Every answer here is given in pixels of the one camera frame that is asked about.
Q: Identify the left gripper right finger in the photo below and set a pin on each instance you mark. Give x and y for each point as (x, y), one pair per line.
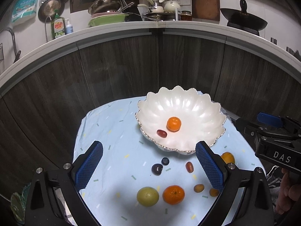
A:
(219, 173)

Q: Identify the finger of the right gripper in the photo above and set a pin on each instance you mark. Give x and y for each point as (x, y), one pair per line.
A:
(268, 119)
(246, 127)

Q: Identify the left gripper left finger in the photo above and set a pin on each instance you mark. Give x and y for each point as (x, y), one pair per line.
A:
(84, 166)

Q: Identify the brown longan fruit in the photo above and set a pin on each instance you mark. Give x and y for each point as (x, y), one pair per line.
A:
(198, 188)

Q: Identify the green round pomelo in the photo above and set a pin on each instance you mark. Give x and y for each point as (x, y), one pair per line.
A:
(147, 196)

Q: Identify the white kitchen countertop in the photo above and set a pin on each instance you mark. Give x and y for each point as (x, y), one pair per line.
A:
(67, 44)

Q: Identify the person's right hand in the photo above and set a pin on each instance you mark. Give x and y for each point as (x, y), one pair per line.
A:
(288, 194)

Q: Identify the yellow mango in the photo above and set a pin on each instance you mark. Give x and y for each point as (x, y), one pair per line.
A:
(227, 157)

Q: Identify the small orange kumquat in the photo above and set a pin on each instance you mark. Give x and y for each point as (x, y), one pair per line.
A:
(213, 192)

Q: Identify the large orange mandarin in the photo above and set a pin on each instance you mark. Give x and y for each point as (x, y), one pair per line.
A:
(173, 195)

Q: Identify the blueberry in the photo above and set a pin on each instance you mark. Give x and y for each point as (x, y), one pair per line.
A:
(165, 161)

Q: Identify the light blue tablecloth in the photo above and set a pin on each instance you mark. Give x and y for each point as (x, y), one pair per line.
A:
(126, 164)

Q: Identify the dark purple plum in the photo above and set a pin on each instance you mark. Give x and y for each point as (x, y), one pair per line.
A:
(157, 169)

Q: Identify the small mandarin in bowl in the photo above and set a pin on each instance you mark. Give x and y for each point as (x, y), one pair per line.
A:
(173, 124)

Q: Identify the red grape in bowl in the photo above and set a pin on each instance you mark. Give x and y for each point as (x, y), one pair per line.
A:
(161, 133)

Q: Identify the white scalloped ceramic bowl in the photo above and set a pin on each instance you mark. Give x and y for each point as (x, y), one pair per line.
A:
(202, 119)

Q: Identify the green woven fan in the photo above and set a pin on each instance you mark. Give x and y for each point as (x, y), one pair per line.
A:
(18, 202)

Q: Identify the glass jar with sauce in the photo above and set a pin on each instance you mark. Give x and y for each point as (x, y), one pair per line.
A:
(186, 15)

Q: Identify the wooden cutting board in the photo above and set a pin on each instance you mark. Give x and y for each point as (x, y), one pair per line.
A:
(206, 9)

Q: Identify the white blue pump bottle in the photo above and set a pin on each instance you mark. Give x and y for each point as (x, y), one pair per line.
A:
(68, 27)

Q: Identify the white teapot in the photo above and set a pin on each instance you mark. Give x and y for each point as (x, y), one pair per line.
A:
(171, 6)

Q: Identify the green dish soap bottle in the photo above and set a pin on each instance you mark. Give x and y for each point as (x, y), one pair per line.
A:
(58, 26)

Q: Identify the green baking dish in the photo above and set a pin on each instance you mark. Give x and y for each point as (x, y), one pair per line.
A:
(107, 19)

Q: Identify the hanging steel frying pan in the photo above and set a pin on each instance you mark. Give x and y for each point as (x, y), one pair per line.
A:
(49, 9)

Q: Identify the blue wet wipes pack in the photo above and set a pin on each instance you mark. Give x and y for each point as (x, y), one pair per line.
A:
(23, 11)

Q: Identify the black wok with handle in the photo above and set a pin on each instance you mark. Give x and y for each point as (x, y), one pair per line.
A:
(242, 20)

